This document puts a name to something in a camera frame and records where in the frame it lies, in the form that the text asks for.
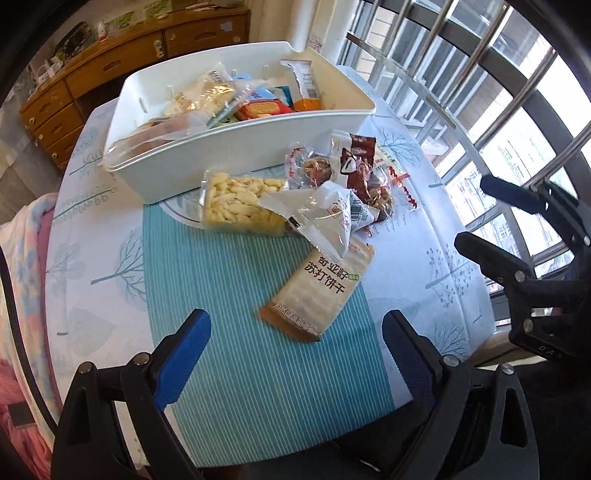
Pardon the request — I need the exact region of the dark patterned tray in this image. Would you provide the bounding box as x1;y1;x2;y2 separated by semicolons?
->
51;21;90;58

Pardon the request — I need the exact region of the clear red nut packet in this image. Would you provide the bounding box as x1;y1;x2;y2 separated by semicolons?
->
284;145;333;190

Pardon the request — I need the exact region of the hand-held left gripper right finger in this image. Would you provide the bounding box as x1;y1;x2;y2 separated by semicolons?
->
381;309;541;480

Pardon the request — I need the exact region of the clear corn stick packet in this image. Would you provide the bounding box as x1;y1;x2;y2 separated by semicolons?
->
199;170;291;238

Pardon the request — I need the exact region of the white triangular snack packet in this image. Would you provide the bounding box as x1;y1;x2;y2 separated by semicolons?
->
257;181;382;257

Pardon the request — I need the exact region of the pale floral blanket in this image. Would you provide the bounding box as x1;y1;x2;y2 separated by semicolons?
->
0;191;58;361

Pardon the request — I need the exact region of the orange biscuit packet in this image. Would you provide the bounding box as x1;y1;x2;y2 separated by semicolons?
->
235;98;296;123

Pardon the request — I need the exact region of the white power strip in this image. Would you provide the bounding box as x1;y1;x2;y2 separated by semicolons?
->
32;58;63;84

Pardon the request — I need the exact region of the red-edged nut packet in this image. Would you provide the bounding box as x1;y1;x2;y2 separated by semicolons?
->
365;152;419;227

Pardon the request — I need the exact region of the large mountain-print bread packet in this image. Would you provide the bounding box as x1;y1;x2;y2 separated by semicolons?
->
182;64;254;118

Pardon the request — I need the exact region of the brown chocolate snack packet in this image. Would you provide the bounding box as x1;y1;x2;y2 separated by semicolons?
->
330;130;377;204

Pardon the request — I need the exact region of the wooden desk with drawers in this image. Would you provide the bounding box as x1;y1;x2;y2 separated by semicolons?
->
18;7;252;174

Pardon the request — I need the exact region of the black cable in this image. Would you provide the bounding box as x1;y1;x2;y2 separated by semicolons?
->
0;258;61;444

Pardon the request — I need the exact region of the brown cracker packet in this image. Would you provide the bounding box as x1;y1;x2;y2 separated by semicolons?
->
259;237;377;343

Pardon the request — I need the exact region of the white plastic bin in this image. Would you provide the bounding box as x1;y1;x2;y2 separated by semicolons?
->
102;41;377;205

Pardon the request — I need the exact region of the white and orange packet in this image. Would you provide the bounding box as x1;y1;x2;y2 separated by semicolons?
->
279;59;324;112

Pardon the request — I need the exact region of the orange bread packet dark label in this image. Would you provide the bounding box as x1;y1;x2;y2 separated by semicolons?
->
102;116;218;172

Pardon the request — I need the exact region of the metal window grille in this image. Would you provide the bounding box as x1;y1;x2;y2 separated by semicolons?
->
337;0;591;296

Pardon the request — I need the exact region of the green printed box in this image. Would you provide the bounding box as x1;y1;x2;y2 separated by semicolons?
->
108;9;148;31

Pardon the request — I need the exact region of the small black rectangular device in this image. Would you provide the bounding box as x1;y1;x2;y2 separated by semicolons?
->
9;404;33;430

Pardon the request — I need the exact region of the tree-print teal striped tablecloth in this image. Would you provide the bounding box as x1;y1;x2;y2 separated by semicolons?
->
44;90;497;462

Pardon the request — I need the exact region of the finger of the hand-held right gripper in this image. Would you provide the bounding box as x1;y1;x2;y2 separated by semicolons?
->
480;174;591;250
455;232;587;324

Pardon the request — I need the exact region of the salmon pink cloth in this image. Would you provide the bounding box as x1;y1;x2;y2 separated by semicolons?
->
0;355;56;480

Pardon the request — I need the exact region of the blue snack packet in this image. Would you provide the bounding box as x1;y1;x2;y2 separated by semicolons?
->
249;83;296;103

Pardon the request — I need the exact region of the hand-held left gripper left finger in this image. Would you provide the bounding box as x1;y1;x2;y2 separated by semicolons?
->
51;308;213;480

